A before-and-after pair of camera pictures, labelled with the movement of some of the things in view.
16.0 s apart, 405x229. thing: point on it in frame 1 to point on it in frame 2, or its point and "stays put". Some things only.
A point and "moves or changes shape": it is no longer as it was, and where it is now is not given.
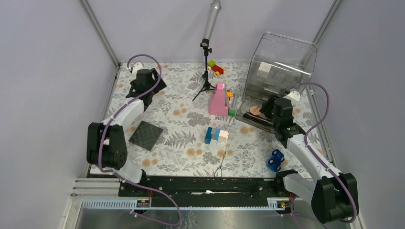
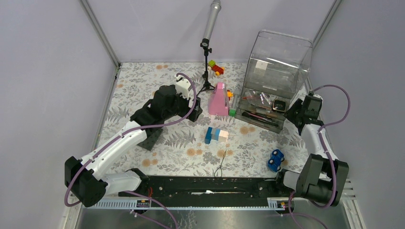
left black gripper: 154,76 to 186,101
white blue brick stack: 216,134 stays put
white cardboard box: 263,69 moves or changes shape
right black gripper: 266,105 to 289,114
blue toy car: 274,162 stays put
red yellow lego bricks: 218,70 stays put
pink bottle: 218,104 stays put
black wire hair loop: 224,156 stays put
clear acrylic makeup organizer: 278,64 stays put
